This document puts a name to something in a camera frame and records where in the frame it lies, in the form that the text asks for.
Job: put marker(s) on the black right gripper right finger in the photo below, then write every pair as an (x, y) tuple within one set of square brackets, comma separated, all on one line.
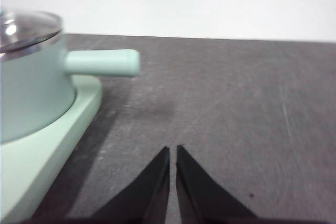
[(199, 197)]

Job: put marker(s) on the glass lid with green knob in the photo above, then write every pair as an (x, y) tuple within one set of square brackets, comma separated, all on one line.
[(26, 30)]

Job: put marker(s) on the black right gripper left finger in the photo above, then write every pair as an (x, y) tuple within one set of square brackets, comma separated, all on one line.
[(147, 195)]

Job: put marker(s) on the mint green cooker base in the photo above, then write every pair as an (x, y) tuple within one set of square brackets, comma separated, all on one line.
[(39, 161)]

